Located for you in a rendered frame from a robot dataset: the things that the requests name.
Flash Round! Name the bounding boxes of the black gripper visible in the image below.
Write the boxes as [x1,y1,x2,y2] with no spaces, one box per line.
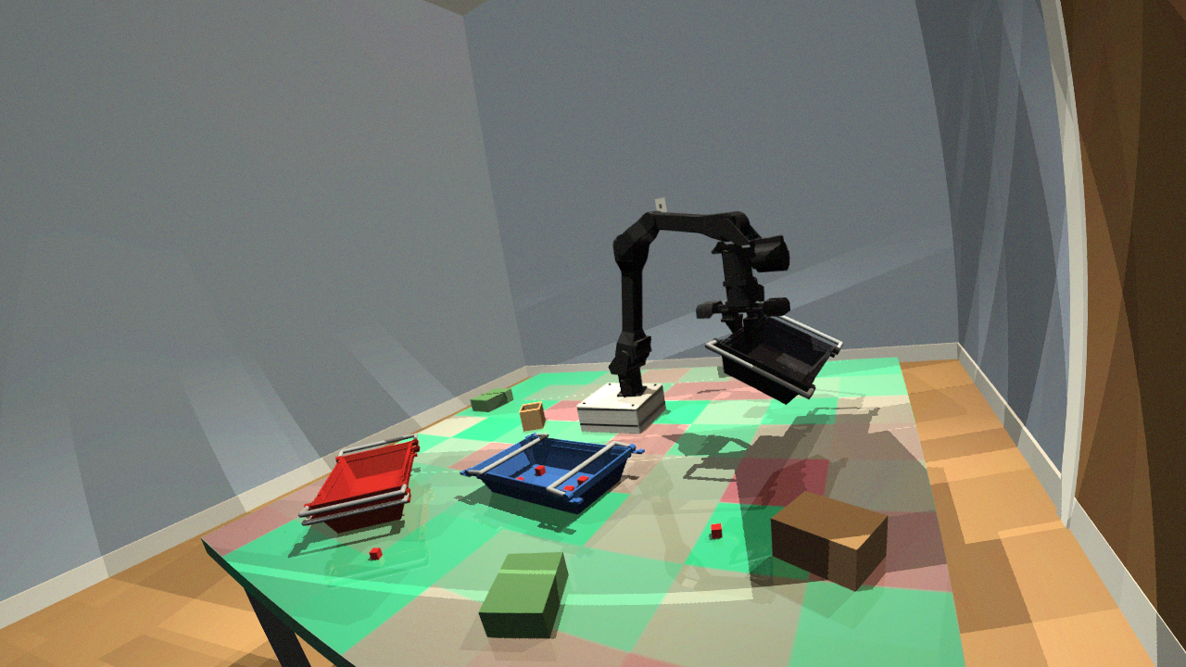
[696,272,790,349]

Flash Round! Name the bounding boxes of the green rectangular block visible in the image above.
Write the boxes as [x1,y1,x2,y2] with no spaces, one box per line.
[470,388,514,412]
[478,552,569,639]

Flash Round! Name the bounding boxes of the orange rectangular block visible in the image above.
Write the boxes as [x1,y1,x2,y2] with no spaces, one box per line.
[770,491,890,592]

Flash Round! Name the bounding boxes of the orange open-top tray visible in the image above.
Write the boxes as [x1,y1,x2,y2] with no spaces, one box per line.
[519,401,546,432]

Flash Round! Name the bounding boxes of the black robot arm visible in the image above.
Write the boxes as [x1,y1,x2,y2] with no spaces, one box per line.
[608,210,790,398]

